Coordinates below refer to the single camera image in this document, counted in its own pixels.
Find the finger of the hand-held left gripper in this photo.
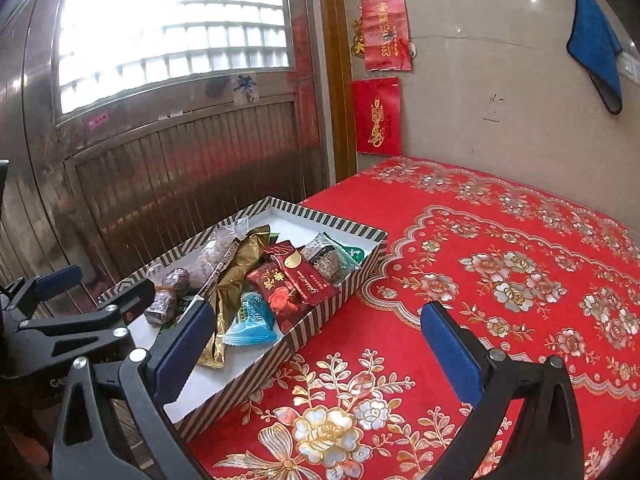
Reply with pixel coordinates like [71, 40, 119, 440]
[19, 278, 156, 356]
[0, 265, 83, 321]

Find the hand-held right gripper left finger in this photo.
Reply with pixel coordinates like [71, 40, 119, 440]
[51, 301, 215, 480]

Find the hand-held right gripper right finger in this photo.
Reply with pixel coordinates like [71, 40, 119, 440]
[421, 301, 586, 480]

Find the brown date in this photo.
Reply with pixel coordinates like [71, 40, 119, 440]
[160, 268, 193, 297]
[144, 290, 177, 328]

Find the blue and white snack packet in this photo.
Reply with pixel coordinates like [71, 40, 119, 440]
[221, 291, 278, 347]

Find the gold foil snack packet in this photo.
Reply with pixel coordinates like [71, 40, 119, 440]
[196, 225, 272, 370]

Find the striped cardboard box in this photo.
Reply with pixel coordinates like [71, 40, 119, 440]
[97, 196, 389, 442]

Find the clear zip bag of nuts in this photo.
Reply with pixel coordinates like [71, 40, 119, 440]
[192, 216, 251, 296]

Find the red packet with gold print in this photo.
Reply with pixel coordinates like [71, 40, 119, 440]
[246, 262, 313, 335]

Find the green jelly cup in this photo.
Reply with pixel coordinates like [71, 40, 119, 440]
[325, 232, 365, 273]

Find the slim dark red packet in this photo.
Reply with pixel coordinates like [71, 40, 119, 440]
[262, 241, 341, 307]

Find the silver checkered snack packet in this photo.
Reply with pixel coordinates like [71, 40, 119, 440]
[300, 234, 346, 281]

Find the red floral tablecloth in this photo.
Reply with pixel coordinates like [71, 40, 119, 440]
[187, 156, 640, 480]

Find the metal door with glass blocks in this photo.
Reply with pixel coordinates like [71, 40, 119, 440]
[0, 0, 333, 311]

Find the red poster with gold figure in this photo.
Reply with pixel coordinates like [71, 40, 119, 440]
[350, 77, 402, 157]

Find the blue and white door sticker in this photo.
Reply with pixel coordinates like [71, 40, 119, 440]
[232, 72, 261, 103]

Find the blue towel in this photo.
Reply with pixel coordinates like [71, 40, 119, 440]
[566, 0, 625, 115]

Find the wooden door frame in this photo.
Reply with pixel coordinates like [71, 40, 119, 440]
[315, 0, 358, 188]

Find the red wall poster with text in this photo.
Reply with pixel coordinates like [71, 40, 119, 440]
[352, 0, 415, 72]

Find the white wall switch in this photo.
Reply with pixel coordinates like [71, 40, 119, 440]
[617, 50, 640, 83]

